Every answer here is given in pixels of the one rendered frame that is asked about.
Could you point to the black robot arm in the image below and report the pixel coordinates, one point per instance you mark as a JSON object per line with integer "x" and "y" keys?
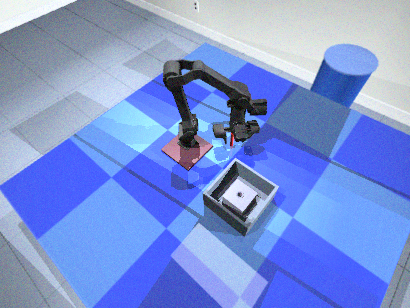
{"x": 237, "y": 92}

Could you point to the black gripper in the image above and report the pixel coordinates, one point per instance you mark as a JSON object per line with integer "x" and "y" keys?
{"x": 220, "y": 131}

